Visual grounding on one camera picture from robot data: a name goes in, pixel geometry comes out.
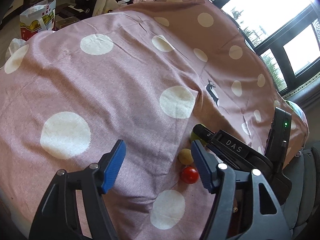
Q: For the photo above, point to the green apple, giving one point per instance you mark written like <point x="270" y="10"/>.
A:
<point x="196" y="136"/>

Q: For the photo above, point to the printed paper shopping bag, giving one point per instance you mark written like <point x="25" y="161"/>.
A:
<point x="39" y="17"/>

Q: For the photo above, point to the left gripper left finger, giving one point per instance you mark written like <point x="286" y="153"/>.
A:
<point x="57" y="216"/>

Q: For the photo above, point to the left tan longan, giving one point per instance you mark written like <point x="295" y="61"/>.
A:
<point x="185" y="157"/>

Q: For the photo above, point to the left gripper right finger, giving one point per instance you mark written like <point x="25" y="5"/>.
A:
<point x="244" y="207"/>

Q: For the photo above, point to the dark framed window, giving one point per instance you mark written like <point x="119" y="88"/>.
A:
<point x="284" y="33"/>

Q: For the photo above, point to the pink polka dot cloth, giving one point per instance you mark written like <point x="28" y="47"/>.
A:
<point x="145" y="74"/>

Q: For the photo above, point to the cherry tomato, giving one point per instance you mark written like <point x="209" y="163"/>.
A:
<point x="189" y="175"/>

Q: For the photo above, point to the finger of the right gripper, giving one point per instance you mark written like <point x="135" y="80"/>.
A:
<point x="206" y="136"/>

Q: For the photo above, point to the grey sofa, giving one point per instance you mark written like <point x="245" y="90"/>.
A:
<point x="303" y="200"/>

